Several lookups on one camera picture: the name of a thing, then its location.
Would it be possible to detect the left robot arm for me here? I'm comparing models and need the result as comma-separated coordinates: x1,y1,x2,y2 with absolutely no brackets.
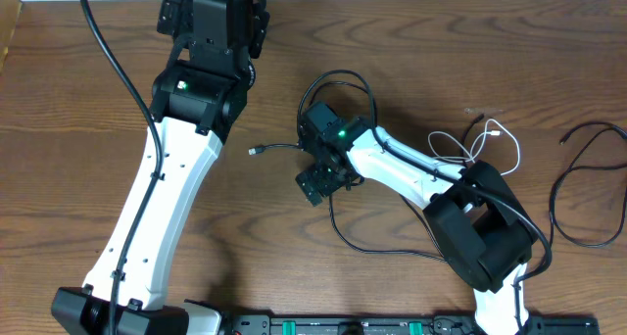
51,0,269,334

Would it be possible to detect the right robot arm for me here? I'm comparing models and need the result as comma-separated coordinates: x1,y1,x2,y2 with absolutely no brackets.
296,103,537,334

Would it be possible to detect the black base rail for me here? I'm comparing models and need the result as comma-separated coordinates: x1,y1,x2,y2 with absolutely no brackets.
217,314,601,335

